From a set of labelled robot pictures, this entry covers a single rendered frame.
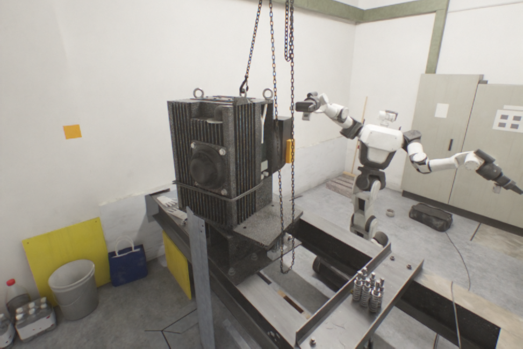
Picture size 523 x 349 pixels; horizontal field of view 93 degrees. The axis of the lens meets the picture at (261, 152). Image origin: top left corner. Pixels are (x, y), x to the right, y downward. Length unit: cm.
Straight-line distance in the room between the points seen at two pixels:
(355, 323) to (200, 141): 118
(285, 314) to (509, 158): 308
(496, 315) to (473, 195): 234
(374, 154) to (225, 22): 188
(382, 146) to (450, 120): 197
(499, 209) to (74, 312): 428
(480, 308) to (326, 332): 81
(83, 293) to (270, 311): 152
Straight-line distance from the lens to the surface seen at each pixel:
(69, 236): 256
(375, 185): 201
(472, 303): 182
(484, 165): 179
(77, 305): 254
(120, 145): 243
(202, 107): 153
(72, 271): 266
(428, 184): 408
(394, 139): 197
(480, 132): 380
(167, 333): 227
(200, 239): 144
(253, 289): 154
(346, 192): 399
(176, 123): 160
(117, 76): 237
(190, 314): 233
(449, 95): 382
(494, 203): 398
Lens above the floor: 177
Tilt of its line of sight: 18 degrees down
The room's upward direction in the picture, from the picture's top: straight up
